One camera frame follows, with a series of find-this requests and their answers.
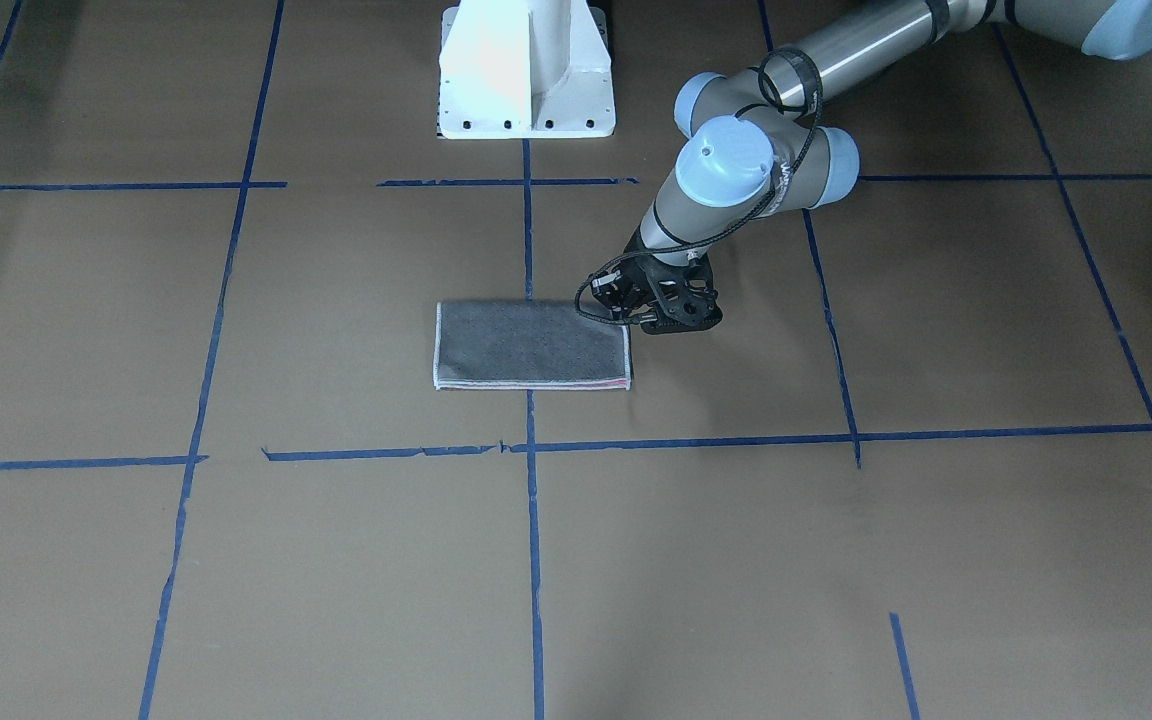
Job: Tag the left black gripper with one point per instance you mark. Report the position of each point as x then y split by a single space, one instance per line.
639 279

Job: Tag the pink towel with white edge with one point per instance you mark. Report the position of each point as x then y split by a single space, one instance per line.
519 344

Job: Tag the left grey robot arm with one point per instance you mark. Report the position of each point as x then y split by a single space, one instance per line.
756 143

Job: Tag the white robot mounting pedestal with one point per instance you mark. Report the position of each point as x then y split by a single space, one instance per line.
525 69

